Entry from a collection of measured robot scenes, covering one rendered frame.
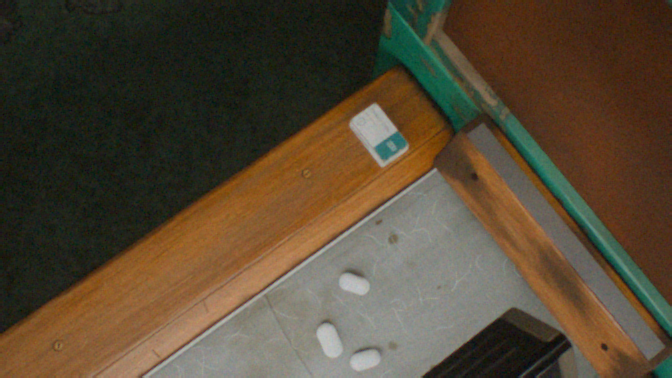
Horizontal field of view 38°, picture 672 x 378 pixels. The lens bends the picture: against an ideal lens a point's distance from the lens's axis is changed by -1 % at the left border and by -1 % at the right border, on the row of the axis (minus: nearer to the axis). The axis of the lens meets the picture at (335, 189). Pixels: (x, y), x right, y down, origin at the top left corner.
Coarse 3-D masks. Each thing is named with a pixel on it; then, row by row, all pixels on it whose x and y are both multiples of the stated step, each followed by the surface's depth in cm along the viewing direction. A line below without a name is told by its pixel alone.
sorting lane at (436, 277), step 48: (432, 192) 107; (336, 240) 105; (384, 240) 106; (432, 240) 106; (480, 240) 106; (288, 288) 104; (336, 288) 104; (384, 288) 104; (432, 288) 104; (480, 288) 105; (528, 288) 105; (240, 336) 102; (288, 336) 102; (384, 336) 103; (432, 336) 103
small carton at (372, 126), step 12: (372, 108) 105; (360, 120) 105; (372, 120) 105; (384, 120) 105; (360, 132) 104; (372, 132) 104; (384, 132) 104; (396, 132) 104; (372, 144) 104; (384, 144) 104; (396, 144) 104; (408, 144) 104; (384, 156) 104; (396, 156) 105
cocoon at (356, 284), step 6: (342, 276) 103; (348, 276) 103; (354, 276) 103; (360, 276) 103; (342, 282) 103; (348, 282) 102; (354, 282) 102; (360, 282) 102; (366, 282) 103; (342, 288) 103; (348, 288) 103; (354, 288) 102; (360, 288) 102; (366, 288) 102; (360, 294) 103
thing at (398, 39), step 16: (384, 16) 106; (400, 16) 103; (384, 32) 109; (400, 32) 105; (384, 48) 112; (400, 48) 108; (416, 48) 104; (384, 64) 115; (416, 64) 107; (432, 64) 103; (416, 80) 110; (432, 80) 105; (448, 80) 101; (432, 96) 108; (448, 96) 104; (464, 96) 101; (448, 112) 107; (464, 112) 103; (480, 112) 100; (656, 368) 100
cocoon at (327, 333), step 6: (324, 324) 101; (330, 324) 101; (318, 330) 101; (324, 330) 101; (330, 330) 101; (336, 330) 101; (318, 336) 101; (324, 336) 100; (330, 336) 100; (336, 336) 101; (324, 342) 100; (330, 342) 100; (336, 342) 100; (324, 348) 100; (330, 348) 100; (336, 348) 100; (342, 348) 101; (330, 354) 100; (336, 354) 100
